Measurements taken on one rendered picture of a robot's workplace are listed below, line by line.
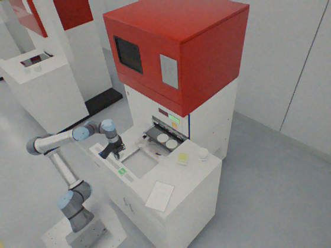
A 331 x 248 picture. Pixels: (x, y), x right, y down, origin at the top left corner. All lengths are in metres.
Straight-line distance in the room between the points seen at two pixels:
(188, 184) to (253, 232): 1.15
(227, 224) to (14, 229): 2.23
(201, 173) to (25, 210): 2.16
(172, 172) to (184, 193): 0.20
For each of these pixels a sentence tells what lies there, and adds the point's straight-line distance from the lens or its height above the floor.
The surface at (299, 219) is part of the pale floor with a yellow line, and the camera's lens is 2.88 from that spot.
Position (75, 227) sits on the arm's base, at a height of 0.97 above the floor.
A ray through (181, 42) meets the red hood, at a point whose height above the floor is 1.81.
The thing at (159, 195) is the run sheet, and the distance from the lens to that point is 1.67.
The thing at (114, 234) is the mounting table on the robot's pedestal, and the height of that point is 0.82.
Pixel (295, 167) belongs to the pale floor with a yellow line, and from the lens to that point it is 3.25.
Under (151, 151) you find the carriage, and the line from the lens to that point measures 2.03.
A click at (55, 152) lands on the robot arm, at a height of 1.25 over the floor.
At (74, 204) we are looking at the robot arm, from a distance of 1.67.
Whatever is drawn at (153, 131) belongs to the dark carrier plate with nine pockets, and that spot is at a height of 0.90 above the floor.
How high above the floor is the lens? 2.41
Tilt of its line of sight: 44 degrees down
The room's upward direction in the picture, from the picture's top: 6 degrees counter-clockwise
